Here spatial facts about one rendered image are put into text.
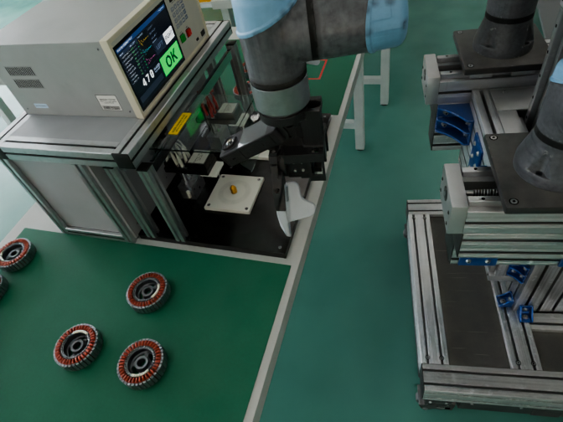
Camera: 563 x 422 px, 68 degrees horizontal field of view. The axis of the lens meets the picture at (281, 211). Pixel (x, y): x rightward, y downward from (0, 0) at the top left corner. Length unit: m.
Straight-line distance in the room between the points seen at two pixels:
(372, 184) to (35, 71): 1.71
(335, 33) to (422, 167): 2.01
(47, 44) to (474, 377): 1.54
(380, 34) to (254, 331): 0.75
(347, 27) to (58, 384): 1.02
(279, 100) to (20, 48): 0.81
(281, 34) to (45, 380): 1.00
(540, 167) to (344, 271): 1.24
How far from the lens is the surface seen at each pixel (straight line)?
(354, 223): 2.18
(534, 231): 1.03
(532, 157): 0.92
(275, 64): 0.51
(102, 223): 1.37
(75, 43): 1.10
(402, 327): 1.87
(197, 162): 1.24
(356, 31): 0.50
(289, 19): 0.50
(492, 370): 1.60
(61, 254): 1.46
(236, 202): 1.28
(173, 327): 1.12
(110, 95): 1.14
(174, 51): 1.26
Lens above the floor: 1.67
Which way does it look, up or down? 47 degrees down
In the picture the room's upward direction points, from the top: 14 degrees counter-clockwise
